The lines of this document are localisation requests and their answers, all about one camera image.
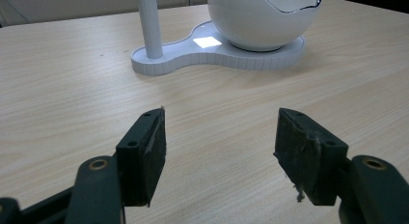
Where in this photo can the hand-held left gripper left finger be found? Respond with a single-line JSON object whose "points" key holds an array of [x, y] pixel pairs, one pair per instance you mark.
{"points": [[141, 159]]}

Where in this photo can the white desk lamp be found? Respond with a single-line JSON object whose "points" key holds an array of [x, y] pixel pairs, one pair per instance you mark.
{"points": [[244, 27]]}

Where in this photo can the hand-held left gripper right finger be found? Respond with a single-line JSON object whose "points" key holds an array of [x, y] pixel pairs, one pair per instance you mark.
{"points": [[308, 159]]}

